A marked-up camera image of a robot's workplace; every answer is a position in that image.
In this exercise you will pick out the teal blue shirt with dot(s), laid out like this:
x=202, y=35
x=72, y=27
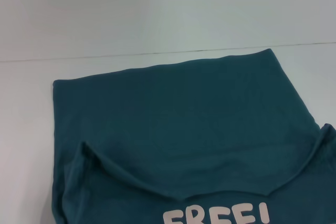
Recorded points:
x=183, y=119

